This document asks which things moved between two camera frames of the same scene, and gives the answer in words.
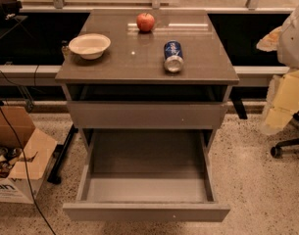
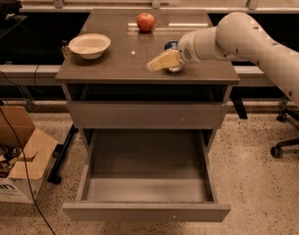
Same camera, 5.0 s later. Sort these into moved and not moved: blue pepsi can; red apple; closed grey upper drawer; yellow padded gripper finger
Moved: yellow padded gripper finger
Not moved: closed grey upper drawer; blue pepsi can; red apple
